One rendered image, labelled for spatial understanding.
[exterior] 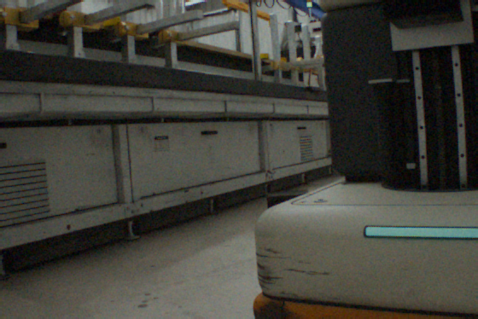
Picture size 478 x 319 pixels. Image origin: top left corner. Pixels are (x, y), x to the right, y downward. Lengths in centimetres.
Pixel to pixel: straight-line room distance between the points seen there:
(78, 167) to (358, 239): 129
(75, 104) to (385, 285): 113
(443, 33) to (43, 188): 137
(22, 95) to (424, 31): 108
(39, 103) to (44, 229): 47
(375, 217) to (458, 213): 13
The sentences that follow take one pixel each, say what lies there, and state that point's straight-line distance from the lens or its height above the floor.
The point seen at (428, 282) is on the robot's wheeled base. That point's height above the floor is 17.
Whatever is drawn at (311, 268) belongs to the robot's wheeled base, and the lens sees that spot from 76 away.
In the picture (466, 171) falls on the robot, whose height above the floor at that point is 31.
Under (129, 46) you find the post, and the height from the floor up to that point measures 76.
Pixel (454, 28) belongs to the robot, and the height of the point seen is 59.
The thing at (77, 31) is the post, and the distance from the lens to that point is 155.
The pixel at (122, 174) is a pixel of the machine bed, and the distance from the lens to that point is 192.
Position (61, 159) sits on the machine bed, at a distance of 176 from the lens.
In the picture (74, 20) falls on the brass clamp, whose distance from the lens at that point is 154.
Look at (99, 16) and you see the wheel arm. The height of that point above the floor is 82.
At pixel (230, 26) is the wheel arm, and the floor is 84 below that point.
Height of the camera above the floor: 41
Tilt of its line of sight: 3 degrees down
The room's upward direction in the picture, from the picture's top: 4 degrees counter-clockwise
